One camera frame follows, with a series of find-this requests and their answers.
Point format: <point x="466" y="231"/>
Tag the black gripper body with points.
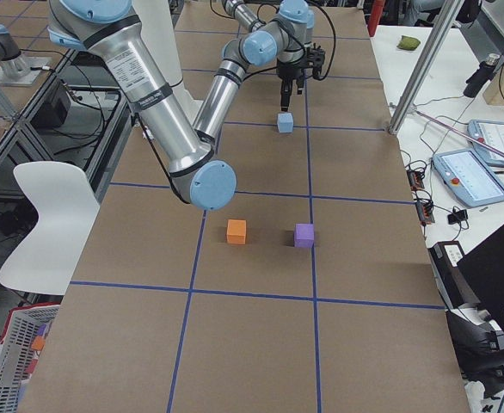
<point x="287" y="72"/>

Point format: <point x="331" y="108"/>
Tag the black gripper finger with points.
<point x="285" y="96"/>
<point x="299" y="84"/>

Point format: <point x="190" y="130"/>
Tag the light blue foam block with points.
<point x="285" y="122"/>

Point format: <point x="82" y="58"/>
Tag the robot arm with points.
<point x="136" y="41"/>
<point x="286" y="38"/>

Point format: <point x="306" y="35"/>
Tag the purple foam block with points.
<point x="304" y="235"/>

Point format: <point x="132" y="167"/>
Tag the orange foam block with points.
<point x="236" y="231"/>

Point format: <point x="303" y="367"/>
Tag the red cylinder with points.
<point x="375" y="16"/>

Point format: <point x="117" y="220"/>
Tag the green bean bag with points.
<point x="408" y="43"/>

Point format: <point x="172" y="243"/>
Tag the small electronics board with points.
<point x="422" y="198"/>

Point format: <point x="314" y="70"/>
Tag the near teach pendant tablet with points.
<point x="471" y="180"/>

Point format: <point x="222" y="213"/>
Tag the teach pendant tablet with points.
<point x="490" y="133"/>
<point x="471" y="180"/>

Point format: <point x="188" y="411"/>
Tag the reacher grabber tool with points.
<point x="461" y="134"/>

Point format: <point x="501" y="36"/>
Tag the far teach pendant tablet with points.
<point x="490" y="133"/>

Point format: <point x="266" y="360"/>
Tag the white plastic chair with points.
<point x="45" y="260"/>

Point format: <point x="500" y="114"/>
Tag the black power adapter box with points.
<point x="455" y="290"/>

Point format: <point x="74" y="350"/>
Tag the white perforated basket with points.
<point x="22" y="326"/>

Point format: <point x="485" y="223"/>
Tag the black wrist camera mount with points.
<point x="315" y="60"/>

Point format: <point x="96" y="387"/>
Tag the aluminium frame post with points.
<point x="428" y="54"/>

